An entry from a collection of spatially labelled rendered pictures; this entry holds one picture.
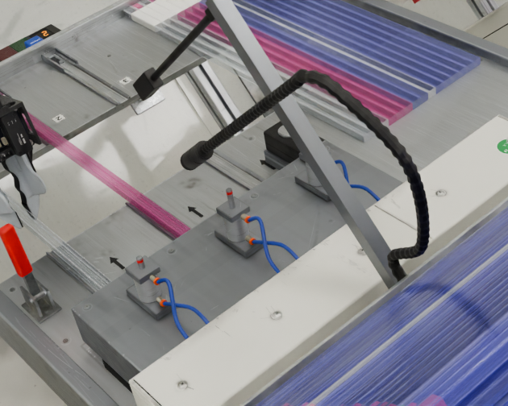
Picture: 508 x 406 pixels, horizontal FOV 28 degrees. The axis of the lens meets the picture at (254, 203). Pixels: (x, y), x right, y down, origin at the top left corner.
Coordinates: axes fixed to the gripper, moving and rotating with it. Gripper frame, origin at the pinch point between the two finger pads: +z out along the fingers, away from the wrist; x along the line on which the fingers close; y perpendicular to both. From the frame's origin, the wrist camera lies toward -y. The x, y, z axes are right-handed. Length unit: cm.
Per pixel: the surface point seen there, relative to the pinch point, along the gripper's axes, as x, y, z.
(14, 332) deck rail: -10.0, 14.8, 4.8
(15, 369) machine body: -4.9, -21.9, 29.9
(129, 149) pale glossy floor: 52, -88, 38
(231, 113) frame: 62, -57, 29
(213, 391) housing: -3.6, 42.8, 4.6
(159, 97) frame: 65, -90, 32
